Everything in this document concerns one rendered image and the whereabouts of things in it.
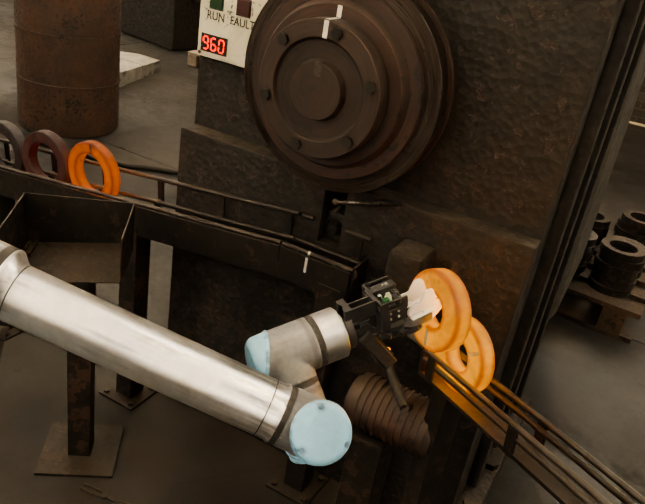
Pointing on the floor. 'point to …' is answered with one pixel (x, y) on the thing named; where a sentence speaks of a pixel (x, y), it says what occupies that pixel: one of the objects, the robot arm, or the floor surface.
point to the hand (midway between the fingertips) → (439, 301)
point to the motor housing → (378, 436)
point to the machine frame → (431, 201)
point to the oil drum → (68, 66)
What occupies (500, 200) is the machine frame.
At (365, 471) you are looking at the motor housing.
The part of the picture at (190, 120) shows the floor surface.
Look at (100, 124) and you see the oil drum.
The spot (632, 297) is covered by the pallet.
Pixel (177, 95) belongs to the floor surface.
